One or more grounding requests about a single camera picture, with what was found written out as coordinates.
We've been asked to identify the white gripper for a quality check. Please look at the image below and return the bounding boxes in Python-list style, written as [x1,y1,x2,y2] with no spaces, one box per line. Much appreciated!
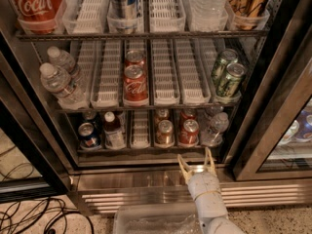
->
[177,147,227,219]

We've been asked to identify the red coke can bottom front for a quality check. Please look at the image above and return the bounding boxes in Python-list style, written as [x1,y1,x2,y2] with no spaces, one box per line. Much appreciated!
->
[178,119,199,146]

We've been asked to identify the red coke can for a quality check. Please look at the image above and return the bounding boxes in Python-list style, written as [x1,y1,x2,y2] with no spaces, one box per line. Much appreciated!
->
[123,65,148,106]
[125,50,146,69]
[179,108,197,123]
[178,119,199,146]

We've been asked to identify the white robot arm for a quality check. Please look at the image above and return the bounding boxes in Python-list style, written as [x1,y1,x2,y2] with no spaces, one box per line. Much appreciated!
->
[177,147,245,234]

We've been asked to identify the orange can bottom front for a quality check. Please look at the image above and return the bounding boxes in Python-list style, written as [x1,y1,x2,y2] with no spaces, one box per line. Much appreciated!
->
[156,120,174,145]

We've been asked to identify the orange can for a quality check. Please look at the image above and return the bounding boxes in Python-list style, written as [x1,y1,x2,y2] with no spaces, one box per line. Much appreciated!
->
[156,120,174,145]
[154,109,170,124]

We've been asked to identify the red coke can bottom rear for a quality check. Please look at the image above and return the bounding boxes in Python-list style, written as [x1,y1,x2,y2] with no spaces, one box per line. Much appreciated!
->
[179,108,197,123]

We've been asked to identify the orange can bottom rear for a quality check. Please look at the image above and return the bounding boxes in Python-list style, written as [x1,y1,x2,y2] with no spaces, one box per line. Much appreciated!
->
[154,109,170,124]

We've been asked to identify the white empty tray bottom shelf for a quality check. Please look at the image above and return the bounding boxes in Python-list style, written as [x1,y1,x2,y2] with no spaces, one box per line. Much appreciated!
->
[130,110,150,149]

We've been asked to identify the fridge glass door right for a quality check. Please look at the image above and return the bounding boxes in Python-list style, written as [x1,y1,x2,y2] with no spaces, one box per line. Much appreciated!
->
[231,0,312,181]

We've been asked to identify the green can middle front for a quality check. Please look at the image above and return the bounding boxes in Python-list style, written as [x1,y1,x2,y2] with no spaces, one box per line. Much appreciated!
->
[216,63,247,98]

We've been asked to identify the green can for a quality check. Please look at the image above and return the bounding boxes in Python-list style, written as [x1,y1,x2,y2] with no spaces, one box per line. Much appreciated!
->
[211,49,239,85]
[216,63,247,98]

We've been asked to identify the white can behind right door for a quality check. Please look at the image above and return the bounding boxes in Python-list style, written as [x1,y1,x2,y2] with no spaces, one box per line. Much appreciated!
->
[279,120,299,145]

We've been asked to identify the red coke can middle front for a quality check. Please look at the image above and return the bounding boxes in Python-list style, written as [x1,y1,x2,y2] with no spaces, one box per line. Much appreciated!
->
[123,65,148,106]

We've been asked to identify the blue pepsi can bottom front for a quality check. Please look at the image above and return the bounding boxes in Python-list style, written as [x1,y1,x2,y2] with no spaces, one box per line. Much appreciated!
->
[78,123,101,150]

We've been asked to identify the blue pepsi can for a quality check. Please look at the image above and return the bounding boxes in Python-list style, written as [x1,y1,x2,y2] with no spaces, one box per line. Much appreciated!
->
[82,111,102,132]
[78,123,101,150]

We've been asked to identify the green can middle rear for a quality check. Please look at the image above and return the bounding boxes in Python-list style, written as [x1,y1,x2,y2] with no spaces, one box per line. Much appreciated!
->
[211,49,239,85]

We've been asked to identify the blue can behind right door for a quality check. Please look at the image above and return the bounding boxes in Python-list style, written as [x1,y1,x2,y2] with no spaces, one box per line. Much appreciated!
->
[294,110,312,142]

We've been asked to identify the blue pepsi can bottom rear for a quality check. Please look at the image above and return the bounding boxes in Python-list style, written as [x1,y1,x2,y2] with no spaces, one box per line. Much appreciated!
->
[82,111,102,132]

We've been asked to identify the red coke can middle rear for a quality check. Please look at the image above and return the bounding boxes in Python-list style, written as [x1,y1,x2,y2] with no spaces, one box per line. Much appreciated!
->
[125,50,146,69]

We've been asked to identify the black fridge door left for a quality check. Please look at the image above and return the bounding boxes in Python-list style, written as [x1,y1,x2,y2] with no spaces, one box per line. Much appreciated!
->
[0,40,70,203]

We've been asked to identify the clear water bottle top shelf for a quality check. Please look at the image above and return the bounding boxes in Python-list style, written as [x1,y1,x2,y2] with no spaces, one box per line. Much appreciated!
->
[188,0,230,21]

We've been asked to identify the gold brown can top shelf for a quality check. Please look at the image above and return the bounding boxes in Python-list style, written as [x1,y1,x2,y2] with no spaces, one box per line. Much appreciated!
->
[225,0,270,31]

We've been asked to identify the silver blue can top shelf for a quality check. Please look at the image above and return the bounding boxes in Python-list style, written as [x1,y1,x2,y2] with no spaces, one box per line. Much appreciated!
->
[110,0,137,20]

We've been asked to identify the large coke can top shelf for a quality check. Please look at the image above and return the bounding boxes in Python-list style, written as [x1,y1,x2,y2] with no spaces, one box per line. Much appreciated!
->
[14,0,66,34]

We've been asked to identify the clear water bottle bottom front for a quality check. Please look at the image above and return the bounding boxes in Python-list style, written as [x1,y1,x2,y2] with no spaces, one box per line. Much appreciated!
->
[201,112,229,147]

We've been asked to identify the clear water bottle bottom rear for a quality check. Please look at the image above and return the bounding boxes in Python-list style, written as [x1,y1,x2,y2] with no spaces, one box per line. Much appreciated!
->
[204,106,224,118]

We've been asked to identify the clear plastic bin on floor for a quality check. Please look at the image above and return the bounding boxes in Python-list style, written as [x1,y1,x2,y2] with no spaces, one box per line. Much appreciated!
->
[113,202,203,234]

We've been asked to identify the white empty tray middle right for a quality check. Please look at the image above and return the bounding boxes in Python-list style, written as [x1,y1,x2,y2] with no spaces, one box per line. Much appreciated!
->
[174,39,211,105]

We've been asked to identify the white empty tray middle centre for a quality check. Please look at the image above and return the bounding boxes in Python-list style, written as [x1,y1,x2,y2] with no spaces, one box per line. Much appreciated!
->
[151,39,180,105]

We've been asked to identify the dark drink bottle white cap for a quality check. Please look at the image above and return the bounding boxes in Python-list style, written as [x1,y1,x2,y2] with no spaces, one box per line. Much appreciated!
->
[103,111,126,150]

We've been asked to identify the white empty tray middle left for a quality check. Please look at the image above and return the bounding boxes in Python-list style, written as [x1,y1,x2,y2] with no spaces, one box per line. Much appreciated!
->
[91,40,122,108]

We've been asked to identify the white empty tray top centre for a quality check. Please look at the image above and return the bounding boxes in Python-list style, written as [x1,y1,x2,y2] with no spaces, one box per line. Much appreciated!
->
[149,0,186,32]

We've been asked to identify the water bottle middle front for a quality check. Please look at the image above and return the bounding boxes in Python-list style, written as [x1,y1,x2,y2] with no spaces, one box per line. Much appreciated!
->
[39,62,89,110]

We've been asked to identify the water bottle middle rear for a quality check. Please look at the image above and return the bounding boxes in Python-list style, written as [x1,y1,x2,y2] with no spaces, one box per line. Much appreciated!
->
[47,46,82,82]

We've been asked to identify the white empty tray top left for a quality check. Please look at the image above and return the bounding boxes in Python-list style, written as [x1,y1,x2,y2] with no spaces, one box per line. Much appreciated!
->
[62,0,109,34]

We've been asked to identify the black cables on floor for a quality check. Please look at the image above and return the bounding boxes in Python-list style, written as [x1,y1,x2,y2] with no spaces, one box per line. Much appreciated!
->
[0,144,96,234]

